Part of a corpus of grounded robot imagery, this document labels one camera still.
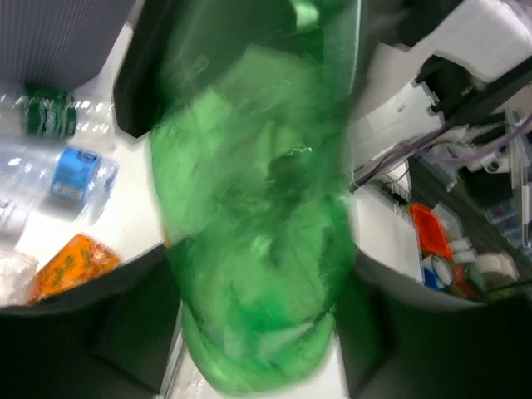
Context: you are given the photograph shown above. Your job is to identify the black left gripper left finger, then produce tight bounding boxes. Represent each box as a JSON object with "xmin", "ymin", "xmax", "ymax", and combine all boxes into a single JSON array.
[{"xmin": 1, "ymin": 245, "xmax": 180, "ymax": 398}]

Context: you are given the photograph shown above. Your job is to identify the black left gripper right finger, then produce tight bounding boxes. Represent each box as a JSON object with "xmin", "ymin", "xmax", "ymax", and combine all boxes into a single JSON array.
[{"xmin": 336, "ymin": 254, "xmax": 531, "ymax": 398}]

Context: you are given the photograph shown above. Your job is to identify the orange plastic bottle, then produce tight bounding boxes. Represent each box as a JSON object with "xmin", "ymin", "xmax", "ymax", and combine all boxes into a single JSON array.
[{"xmin": 29, "ymin": 234, "xmax": 122, "ymax": 304}]

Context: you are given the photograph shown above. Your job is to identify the clear bottle blue label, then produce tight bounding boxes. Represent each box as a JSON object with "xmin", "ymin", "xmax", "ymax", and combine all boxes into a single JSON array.
[{"xmin": 1, "ymin": 137, "xmax": 119, "ymax": 245}]

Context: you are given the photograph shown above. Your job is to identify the clear bottle green label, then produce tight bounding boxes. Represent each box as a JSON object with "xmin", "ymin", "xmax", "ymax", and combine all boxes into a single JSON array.
[{"xmin": 1, "ymin": 82, "xmax": 115, "ymax": 150}]

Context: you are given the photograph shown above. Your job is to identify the green plastic bottle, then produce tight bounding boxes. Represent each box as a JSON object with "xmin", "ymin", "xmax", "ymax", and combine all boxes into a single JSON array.
[{"xmin": 150, "ymin": 1, "xmax": 356, "ymax": 395}]

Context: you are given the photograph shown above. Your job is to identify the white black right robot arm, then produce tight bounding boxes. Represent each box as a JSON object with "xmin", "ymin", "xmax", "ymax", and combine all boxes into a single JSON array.
[{"xmin": 354, "ymin": 1, "xmax": 531, "ymax": 186}]

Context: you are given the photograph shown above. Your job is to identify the grey mesh waste bin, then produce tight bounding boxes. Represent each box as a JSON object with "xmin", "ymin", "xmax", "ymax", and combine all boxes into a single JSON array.
[{"xmin": 1, "ymin": 0, "xmax": 135, "ymax": 91}]

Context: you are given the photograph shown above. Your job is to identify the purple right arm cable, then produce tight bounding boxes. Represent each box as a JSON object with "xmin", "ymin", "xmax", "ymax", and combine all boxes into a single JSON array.
[{"xmin": 352, "ymin": 116, "xmax": 532, "ymax": 188}]

